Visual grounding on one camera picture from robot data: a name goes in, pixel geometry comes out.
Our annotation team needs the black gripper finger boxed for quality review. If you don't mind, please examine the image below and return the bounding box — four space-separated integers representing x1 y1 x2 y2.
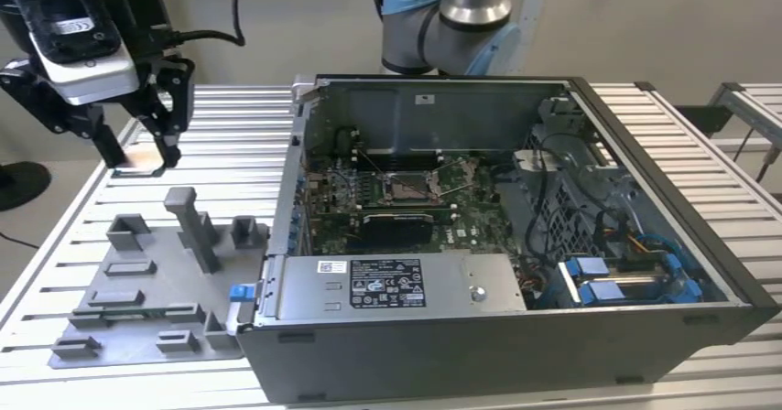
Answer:
0 59 130 169
120 56 198 169

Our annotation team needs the square silver CPU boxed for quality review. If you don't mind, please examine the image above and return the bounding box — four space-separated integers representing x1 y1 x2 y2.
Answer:
111 150 167 178

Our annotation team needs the CPU socket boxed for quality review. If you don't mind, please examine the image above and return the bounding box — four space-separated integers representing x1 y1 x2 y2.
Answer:
379 170 442 205

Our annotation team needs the round black stand base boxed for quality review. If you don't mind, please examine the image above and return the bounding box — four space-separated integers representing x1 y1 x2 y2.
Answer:
0 160 52 211

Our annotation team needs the thin metal locking lever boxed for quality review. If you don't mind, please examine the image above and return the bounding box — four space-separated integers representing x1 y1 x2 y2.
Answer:
358 148 392 178

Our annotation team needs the grey plastic parts rack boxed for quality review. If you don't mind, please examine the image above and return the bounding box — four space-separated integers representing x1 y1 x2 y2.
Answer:
47 186 274 370

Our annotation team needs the green RAM stick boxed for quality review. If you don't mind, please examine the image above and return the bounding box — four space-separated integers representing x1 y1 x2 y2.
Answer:
72 307 198 322

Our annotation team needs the black graphics card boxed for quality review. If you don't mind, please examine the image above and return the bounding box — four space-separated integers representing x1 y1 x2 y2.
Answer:
359 212 438 251

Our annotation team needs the metal socket cover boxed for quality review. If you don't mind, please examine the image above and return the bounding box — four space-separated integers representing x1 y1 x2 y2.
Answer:
438 158 483 192

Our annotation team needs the silver power supply unit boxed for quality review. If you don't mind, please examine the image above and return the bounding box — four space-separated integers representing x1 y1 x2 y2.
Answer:
275 253 529 316

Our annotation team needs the green motherboard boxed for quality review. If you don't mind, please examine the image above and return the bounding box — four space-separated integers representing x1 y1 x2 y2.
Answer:
302 151 521 255

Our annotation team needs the black mesh drive cage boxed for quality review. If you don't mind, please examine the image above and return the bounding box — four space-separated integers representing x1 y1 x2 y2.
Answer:
495 121 622 267

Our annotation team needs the black open PC case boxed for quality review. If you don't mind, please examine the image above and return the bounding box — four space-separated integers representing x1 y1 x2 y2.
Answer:
235 73 782 405

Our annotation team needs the blue disk carrier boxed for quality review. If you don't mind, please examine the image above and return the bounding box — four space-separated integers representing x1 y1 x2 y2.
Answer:
561 254 629 305
657 248 705 302

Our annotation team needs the black box under table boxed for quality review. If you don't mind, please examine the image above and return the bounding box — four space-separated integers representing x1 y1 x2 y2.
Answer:
674 104 733 137

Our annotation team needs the aluminium slatted side table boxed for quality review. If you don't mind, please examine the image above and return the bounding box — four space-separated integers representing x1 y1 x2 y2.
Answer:
707 81 782 157

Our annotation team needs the black frame post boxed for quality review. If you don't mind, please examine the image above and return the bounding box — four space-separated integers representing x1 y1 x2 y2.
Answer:
155 0 196 132

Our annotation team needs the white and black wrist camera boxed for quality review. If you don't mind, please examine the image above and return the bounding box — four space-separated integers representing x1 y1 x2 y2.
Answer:
27 0 140 107

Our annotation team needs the black camera cable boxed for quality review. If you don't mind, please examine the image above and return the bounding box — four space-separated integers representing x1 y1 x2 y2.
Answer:
163 0 248 49

